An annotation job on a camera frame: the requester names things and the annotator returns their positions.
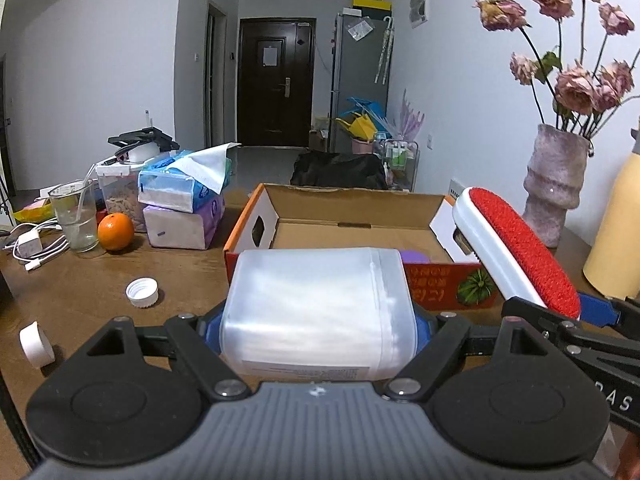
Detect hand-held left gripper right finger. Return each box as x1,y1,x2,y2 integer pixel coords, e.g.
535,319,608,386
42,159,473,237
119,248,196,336
382,309,568,403

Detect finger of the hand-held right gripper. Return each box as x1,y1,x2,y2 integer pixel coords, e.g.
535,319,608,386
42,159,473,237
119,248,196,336
501,296,640,361
579,294,640,333

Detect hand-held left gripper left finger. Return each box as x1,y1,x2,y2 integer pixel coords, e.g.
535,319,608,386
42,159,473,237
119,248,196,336
65,306,251,402

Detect red and white lint brush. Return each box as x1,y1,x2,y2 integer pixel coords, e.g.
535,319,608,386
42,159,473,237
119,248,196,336
451,187,582,321

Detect translucent plastic bottle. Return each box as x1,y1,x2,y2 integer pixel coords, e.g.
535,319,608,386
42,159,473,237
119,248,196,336
218,246,418,381

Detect orange cardboard box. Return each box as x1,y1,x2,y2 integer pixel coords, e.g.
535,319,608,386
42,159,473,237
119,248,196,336
223,183,498,311

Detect white tape roll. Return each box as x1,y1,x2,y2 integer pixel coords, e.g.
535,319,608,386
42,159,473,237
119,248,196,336
19,322,56,367

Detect white bottle cap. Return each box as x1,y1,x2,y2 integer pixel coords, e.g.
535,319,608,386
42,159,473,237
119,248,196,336
125,277,159,308

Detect yellow thermos jug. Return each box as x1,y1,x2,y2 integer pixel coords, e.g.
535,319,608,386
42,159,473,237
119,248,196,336
582,130,640,302

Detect purple tissue pack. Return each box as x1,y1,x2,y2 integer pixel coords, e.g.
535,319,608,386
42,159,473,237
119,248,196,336
142,192,226,251

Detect pink textured vase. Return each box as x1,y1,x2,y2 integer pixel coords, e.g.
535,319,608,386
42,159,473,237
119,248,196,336
521,123,591,249

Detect orange fruit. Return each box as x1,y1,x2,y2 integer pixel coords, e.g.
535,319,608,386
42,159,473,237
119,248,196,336
97,213,136,252

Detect blue tissue pack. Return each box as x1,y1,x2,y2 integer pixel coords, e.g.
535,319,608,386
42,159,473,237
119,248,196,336
137,142,243,212

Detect clear food container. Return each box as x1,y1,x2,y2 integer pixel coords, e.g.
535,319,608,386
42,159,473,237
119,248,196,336
95,157,148,233

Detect metal trolley with bottles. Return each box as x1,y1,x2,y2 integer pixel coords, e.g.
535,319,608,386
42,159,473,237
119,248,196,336
382,138,420,193

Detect clear glass cup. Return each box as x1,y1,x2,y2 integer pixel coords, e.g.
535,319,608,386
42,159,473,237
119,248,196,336
48,180,99,253

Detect black bag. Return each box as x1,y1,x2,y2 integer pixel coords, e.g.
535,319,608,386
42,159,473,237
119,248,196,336
290,151,396,191

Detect white round bowl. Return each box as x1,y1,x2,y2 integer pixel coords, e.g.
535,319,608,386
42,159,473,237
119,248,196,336
125,142,161,163

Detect white charger adapter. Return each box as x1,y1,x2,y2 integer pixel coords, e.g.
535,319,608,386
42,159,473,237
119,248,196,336
17,232,44,260

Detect black plastic gadget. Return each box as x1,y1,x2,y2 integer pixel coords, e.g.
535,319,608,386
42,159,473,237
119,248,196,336
107,128,180,161

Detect yellow bag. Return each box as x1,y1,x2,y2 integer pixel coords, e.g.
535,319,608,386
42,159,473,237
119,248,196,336
336,115,376,140

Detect yellow packet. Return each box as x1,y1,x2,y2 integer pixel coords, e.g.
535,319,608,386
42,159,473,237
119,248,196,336
12,200,56,223

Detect dried pink roses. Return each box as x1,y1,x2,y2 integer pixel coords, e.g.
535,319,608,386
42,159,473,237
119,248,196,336
472,0,640,138

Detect blue folding rack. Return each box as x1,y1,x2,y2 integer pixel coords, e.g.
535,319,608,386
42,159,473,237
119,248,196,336
346,96,388,126

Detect dark brown door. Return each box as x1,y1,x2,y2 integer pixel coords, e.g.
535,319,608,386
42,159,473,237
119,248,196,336
237,17,317,147

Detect grey refrigerator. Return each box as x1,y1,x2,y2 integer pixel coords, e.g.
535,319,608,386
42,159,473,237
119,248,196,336
330,12,391,153

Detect white folded umbrella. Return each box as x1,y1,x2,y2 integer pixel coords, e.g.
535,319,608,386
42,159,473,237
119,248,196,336
374,16,396,83

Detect white electrical panel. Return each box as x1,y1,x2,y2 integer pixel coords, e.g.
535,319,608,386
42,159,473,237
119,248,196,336
409,0,431,29

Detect white charging cable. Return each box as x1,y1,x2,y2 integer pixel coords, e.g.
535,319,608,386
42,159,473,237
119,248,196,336
0,217,68,272

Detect purple flower wall sticker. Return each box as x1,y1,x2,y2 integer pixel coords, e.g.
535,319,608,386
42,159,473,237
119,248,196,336
392,89,426,142

